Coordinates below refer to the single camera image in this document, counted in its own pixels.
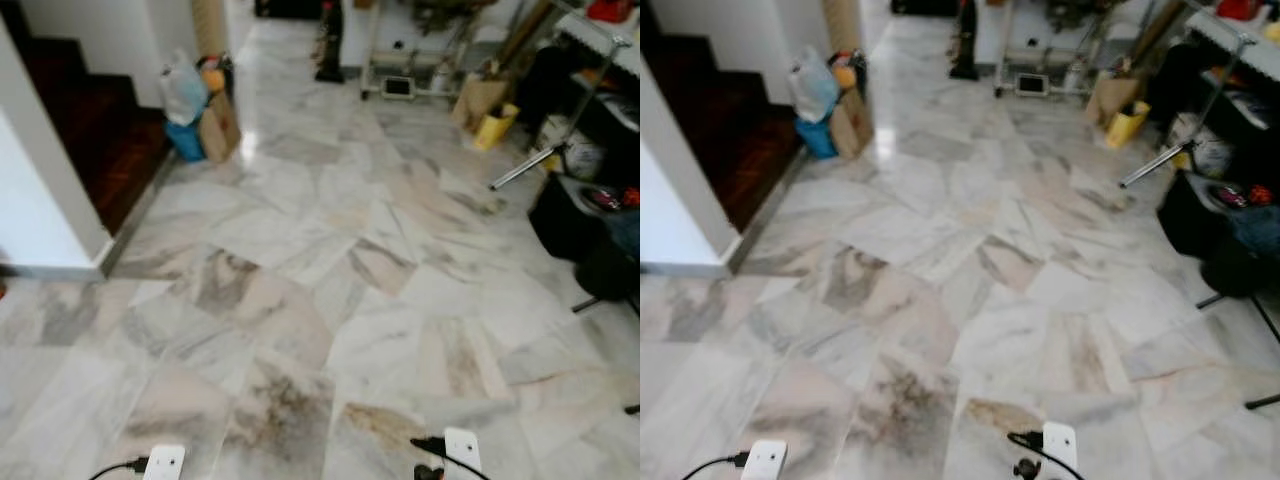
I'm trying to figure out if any black chair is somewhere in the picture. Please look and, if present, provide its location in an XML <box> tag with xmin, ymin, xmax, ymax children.
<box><xmin>527</xmin><ymin>172</ymin><xmax>641</xmax><ymax>313</ymax></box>
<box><xmin>1157</xmin><ymin>170</ymin><xmax>1280</xmax><ymax>311</ymax></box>

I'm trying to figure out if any yellow bag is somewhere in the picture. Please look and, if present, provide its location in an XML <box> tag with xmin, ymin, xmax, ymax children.
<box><xmin>1104</xmin><ymin>100</ymin><xmax>1153</xmax><ymax>151</ymax></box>
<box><xmin>472</xmin><ymin>102</ymin><xmax>522</xmax><ymax>152</ymax></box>

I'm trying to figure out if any white printed sack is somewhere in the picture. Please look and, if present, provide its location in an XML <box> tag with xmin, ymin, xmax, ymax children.
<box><xmin>540</xmin><ymin>115</ymin><xmax>607</xmax><ymax>182</ymax></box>
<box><xmin>1170</xmin><ymin>112</ymin><xmax>1237</xmax><ymax>179</ymax></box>

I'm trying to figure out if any brown paper bag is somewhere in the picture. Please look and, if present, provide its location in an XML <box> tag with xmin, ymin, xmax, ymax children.
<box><xmin>450</xmin><ymin>73</ymin><xmax>513</xmax><ymax>133</ymax></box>
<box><xmin>1085</xmin><ymin>72</ymin><xmax>1146</xmax><ymax>129</ymax></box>

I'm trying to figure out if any brown cardboard box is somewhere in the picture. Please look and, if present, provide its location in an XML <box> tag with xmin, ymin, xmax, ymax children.
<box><xmin>197</xmin><ymin>88</ymin><xmax>242</xmax><ymax>164</ymax></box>
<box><xmin>830</xmin><ymin>88</ymin><xmax>875</xmax><ymax>161</ymax></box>

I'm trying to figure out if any blue bin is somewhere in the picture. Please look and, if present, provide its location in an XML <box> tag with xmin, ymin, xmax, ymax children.
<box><xmin>165</xmin><ymin>120</ymin><xmax>207</xmax><ymax>164</ymax></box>
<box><xmin>796</xmin><ymin>118</ymin><xmax>839</xmax><ymax>161</ymax></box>

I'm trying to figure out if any black upright vacuum cleaner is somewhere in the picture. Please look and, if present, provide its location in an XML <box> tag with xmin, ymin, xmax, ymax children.
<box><xmin>948</xmin><ymin>0</ymin><xmax>981</xmax><ymax>81</ymax></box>
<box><xmin>314</xmin><ymin>0</ymin><xmax>347</xmax><ymax>84</ymax></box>

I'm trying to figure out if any white plastic bag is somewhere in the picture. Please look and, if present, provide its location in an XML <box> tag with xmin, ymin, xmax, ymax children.
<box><xmin>788</xmin><ymin>45</ymin><xmax>841</xmax><ymax>123</ymax></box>
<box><xmin>158</xmin><ymin>47</ymin><xmax>210</xmax><ymax>127</ymax></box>

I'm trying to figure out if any dark wooden staircase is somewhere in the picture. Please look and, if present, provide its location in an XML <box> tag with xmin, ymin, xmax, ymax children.
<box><xmin>18</xmin><ymin>35</ymin><xmax>173</xmax><ymax>237</ymax></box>
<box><xmin>640</xmin><ymin>35</ymin><xmax>806</xmax><ymax>233</ymax></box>

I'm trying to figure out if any white covered table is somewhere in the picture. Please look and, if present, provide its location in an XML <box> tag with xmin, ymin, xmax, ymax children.
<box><xmin>555</xmin><ymin>5</ymin><xmax>641</xmax><ymax>76</ymax></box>
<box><xmin>1185</xmin><ymin>5</ymin><xmax>1280</xmax><ymax>81</ymax></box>

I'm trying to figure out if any tan rolled mat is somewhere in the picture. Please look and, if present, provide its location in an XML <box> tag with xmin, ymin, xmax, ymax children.
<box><xmin>190</xmin><ymin>0</ymin><xmax>230</xmax><ymax>59</ymax></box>
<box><xmin>822</xmin><ymin>0</ymin><xmax>864</xmax><ymax>56</ymax></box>

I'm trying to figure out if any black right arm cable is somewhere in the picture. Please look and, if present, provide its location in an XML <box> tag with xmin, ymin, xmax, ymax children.
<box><xmin>1007</xmin><ymin>430</ymin><xmax>1086</xmax><ymax>480</ymax></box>
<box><xmin>410</xmin><ymin>436</ymin><xmax>493</xmax><ymax>480</ymax></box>

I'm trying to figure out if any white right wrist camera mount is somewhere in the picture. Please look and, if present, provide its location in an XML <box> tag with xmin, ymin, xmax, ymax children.
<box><xmin>1041</xmin><ymin>421</ymin><xmax>1079</xmax><ymax>471</ymax></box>
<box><xmin>444</xmin><ymin>427</ymin><xmax>484</xmax><ymax>477</ymax></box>

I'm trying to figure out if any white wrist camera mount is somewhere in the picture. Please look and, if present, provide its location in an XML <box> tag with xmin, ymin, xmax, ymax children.
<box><xmin>742</xmin><ymin>439</ymin><xmax>789</xmax><ymax>480</ymax></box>
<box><xmin>444</xmin><ymin>427</ymin><xmax>484</xmax><ymax>477</ymax></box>
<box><xmin>143</xmin><ymin>444</ymin><xmax>187</xmax><ymax>480</ymax></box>
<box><xmin>1041</xmin><ymin>421</ymin><xmax>1079</xmax><ymax>471</ymax></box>

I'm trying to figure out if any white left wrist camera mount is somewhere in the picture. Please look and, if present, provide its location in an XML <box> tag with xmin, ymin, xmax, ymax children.
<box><xmin>143</xmin><ymin>444</ymin><xmax>187</xmax><ymax>480</ymax></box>
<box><xmin>742</xmin><ymin>439</ymin><xmax>789</xmax><ymax>480</ymax></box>

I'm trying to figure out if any metal wire rack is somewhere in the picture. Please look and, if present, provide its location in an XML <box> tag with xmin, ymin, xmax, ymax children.
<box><xmin>993</xmin><ymin>0</ymin><xmax>1111</xmax><ymax>99</ymax></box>
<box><xmin>359</xmin><ymin>0</ymin><xmax>481</xmax><ymax>101</ymax></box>

